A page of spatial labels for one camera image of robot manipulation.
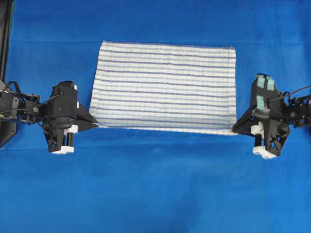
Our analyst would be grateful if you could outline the blue white striped towel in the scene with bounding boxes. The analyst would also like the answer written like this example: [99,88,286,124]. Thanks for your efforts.
[89,41,237,135]

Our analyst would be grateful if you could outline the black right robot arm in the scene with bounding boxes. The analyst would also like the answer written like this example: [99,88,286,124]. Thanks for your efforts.
[232,74,311,159]

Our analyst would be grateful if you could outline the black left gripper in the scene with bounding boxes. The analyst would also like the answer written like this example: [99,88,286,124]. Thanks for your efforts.
[42,81,99,154]

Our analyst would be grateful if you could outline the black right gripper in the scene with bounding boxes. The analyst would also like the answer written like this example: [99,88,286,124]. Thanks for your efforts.
[232,74,290,159]

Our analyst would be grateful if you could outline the blue table cloth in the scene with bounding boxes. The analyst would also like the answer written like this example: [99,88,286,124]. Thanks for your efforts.
[0,0,311,233]

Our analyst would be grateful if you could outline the black aluminium frame rail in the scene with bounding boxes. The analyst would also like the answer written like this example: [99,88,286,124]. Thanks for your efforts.
[0,0,14,82]

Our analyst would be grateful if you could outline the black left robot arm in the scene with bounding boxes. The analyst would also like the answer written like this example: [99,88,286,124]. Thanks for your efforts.
[0,81,98,154]

